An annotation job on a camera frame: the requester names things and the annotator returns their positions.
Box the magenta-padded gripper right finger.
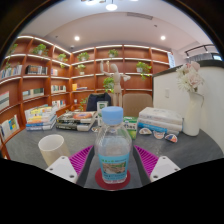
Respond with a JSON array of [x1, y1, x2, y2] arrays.
[[132, 144, 181, 187]]

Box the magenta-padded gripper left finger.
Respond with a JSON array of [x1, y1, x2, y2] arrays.
[[45, 145, 96, 186]]

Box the clear blue-capped water bottle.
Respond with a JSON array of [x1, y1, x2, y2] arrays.
[[94, 106, 133, 185]]

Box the small printed badge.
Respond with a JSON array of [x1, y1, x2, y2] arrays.
[[138, 127, 153, 136], [152, 130, 166, 140], [164, 133, 179, 144]]

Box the cream cup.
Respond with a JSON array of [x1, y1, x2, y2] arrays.
[[37, 133, 72, 168]]

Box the flat round red coaster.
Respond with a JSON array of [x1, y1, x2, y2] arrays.
[[94, 167, 132, 191]]

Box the dark book stack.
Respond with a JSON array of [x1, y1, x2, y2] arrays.
[[55, 110, 98, 132]]

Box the white book stack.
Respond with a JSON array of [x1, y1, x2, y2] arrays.
[[137, 106, 184, 135]]

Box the colourful book stack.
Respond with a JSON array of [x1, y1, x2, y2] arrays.
[[25, 104, 58, 132]]

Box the beige chair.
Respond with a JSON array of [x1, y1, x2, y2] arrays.
[[122, 93, 154, 118]]

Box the white and green carton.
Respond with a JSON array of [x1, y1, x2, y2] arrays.
[[96, 100, 110, 128]]

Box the dark blue chair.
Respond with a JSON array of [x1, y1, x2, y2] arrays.
[[85, 92, 112, 113]]

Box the white vase with flowers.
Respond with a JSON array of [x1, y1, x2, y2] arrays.
[[175, 60, 205, 137]]

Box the wooden artist mannequin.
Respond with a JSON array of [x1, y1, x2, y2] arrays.
[[99, 60, 132, 108]]

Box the white paper sheet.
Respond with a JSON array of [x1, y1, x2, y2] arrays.
[[168, 52, 176, 69]]

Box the grey curtain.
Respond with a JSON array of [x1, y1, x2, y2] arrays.
[[186, 53, 214, 63]]

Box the ceiling air vent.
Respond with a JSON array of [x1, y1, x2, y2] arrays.
[[126, 11, 154, 21]]

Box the branched ceiling lamp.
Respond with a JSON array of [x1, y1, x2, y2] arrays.
[[80, 0, 139, 12]]

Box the wooden wall shelf unit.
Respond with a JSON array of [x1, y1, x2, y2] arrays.
[[0, 34, 176, 158]]

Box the black curtain rail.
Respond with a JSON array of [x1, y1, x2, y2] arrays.
[[184, 43, 218, 58]]

